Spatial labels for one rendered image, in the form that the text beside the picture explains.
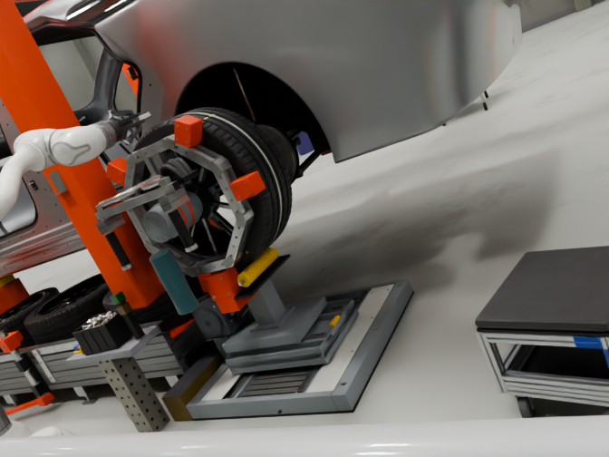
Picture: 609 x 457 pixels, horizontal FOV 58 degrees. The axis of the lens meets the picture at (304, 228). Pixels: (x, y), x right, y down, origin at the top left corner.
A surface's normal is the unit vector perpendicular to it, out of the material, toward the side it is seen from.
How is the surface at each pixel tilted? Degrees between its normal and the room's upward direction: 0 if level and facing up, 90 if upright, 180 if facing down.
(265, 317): 90
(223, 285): 90
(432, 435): 15
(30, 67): 90
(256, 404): 90
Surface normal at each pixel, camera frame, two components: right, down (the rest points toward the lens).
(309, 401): -0.42, 0.42
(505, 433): -0.50, -0.74
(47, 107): 0.81, -0.22
